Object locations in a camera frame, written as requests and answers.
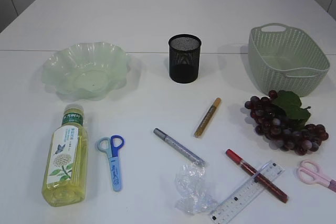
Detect gold glitter pen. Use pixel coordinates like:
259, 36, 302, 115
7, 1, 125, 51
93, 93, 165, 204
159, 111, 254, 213
194, 98, 222, 137

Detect blue safety scissors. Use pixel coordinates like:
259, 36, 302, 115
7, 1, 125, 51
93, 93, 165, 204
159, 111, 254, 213
97, 135, 124, 192

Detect purple grape bunch with leaf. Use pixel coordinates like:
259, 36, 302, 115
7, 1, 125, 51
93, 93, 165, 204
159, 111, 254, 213
244, 90, 329, 156

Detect pink safety scissors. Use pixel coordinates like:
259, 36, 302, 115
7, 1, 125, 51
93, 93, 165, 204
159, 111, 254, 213
297, 159, 335, 192

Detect clear plastic ruler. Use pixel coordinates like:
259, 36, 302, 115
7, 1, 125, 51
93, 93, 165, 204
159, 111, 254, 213
209, 161, 285, 223

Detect black mesh pen holder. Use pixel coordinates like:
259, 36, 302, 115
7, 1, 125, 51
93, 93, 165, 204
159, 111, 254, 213
168, 34, 202, 83

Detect green plastic woven basket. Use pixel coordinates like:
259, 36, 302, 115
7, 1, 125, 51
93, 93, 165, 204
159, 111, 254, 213
248, 23, 330, 97

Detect red glitter pen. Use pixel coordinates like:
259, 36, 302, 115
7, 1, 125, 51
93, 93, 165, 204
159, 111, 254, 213
225, 149, 288, 203

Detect silver glitter pen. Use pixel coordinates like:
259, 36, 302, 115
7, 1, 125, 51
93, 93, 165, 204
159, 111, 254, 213
153, 128, 206, 167

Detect clear plastic sheet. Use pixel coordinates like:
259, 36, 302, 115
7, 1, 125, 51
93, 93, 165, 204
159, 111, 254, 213
174, 164, 218, 215

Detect yellow tea bottle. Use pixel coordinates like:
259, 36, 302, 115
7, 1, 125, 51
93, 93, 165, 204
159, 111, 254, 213
41, 104, 88, 207

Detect green wavy glass plate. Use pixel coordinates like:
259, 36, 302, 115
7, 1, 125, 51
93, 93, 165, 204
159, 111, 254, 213
41, 42, 130, 100

